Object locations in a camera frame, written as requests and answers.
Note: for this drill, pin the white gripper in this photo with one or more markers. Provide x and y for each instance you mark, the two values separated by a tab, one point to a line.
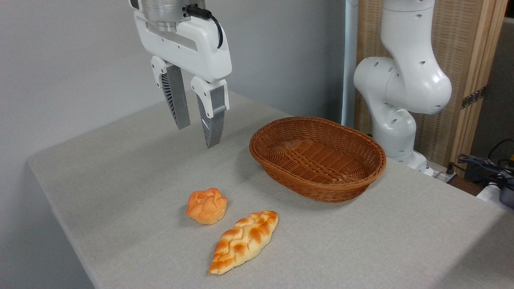
188	48

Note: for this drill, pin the round orange bread roll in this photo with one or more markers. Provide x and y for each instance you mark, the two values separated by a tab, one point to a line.
207	206

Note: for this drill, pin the brown wicker oval basket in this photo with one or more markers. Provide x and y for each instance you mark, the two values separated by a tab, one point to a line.
321	164

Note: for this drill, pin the long braided bread loaf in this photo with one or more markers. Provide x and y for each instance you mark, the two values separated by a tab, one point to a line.
243	241

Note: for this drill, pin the white vertical pole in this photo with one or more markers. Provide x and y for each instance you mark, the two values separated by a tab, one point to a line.
349	60

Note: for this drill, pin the white power strip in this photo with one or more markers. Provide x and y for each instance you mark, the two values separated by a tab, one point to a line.
441	176

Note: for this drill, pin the wooden folding screen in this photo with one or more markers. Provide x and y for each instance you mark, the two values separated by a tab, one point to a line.
461	60

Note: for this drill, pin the metal screen hinge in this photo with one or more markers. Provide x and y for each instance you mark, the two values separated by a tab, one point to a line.
474	97

